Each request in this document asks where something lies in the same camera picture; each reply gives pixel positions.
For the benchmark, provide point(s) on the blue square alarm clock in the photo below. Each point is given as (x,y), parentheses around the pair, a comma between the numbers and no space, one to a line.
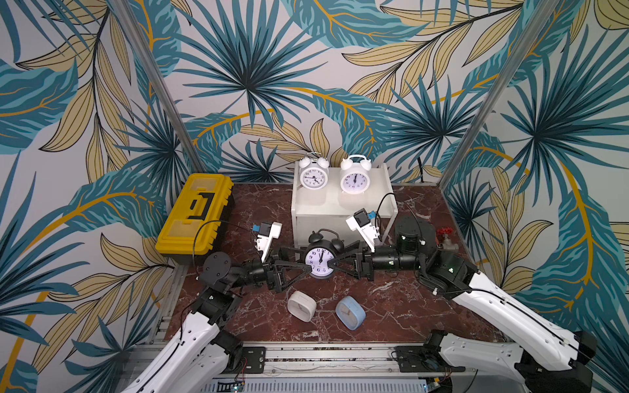
(350,313)

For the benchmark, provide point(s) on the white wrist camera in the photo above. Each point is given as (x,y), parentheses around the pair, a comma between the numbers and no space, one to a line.
(266,233)
(362,222)

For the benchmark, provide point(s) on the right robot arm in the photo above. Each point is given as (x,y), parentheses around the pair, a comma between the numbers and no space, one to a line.
(540,355)

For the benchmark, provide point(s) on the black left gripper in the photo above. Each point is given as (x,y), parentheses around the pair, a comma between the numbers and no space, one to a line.
(275,279)

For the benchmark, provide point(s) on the metal valve red handle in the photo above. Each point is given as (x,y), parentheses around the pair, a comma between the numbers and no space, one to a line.
(445,241)

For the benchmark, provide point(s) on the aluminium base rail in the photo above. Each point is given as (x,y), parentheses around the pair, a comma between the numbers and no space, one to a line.
(324,363)

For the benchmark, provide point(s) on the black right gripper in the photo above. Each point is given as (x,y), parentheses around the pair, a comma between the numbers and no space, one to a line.
(362,264)

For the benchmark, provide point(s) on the white two-tier shelf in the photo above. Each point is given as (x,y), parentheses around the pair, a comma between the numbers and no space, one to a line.
(330,207)

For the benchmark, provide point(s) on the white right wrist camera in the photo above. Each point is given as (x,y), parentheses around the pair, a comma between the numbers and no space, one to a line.
(362,222)

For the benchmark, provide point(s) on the white square alarm clock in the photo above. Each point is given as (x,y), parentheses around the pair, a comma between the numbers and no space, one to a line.
(301,306)

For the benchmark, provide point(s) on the black twin-bell alarm clock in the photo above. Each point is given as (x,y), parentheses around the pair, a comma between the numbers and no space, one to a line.
(324,245)

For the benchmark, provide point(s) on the white metal twin-bell clock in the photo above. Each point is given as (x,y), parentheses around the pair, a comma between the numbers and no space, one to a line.
(313,172)

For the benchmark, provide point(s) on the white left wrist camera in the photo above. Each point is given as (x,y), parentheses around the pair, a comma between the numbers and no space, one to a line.
(266,233)

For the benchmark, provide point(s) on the white plastic twin-bell clock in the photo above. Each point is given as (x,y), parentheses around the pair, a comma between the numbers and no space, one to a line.
(355,174)

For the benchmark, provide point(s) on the yellow black toolbox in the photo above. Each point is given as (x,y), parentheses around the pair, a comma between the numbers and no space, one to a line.
(197,223)

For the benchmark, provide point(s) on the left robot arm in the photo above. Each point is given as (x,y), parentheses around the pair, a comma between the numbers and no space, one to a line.
(206,319)

